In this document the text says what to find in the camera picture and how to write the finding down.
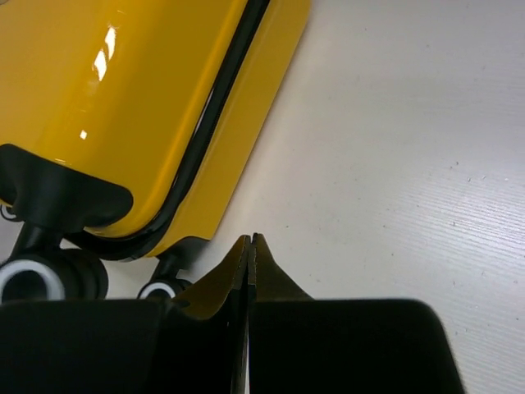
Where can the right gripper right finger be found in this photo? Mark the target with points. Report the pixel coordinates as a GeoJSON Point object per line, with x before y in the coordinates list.
{"type": "Point", "coordinates": [275, 302]}

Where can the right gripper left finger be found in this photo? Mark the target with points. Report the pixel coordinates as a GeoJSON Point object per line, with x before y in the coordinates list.
{"type": "Point", "coordinates": [211, 327]}

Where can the yellow hard-shell suitcase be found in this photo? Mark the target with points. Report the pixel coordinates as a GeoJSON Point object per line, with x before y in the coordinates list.
{"type": "Point", "coordinates": [125, 128]}

